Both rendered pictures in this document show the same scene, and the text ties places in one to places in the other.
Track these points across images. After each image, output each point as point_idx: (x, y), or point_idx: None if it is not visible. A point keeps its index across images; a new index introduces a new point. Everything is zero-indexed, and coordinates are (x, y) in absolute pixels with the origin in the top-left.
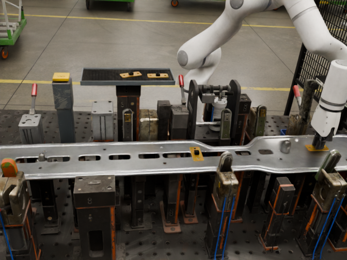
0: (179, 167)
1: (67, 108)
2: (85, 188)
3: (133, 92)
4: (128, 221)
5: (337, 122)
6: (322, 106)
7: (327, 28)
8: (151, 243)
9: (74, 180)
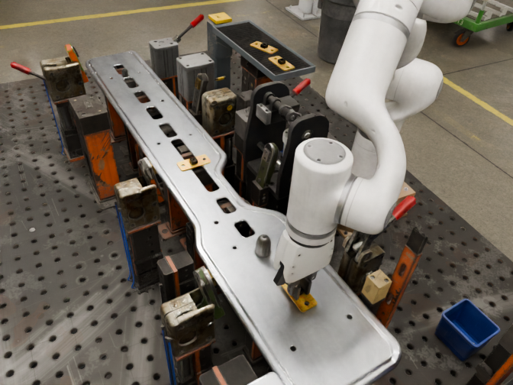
0: (155, 156)
1: (213, 56)
2: (78, 102)
3: (252, 69)
4: None
5: (288, 259)
6: None
7: (365, 70)
8: None
9: None
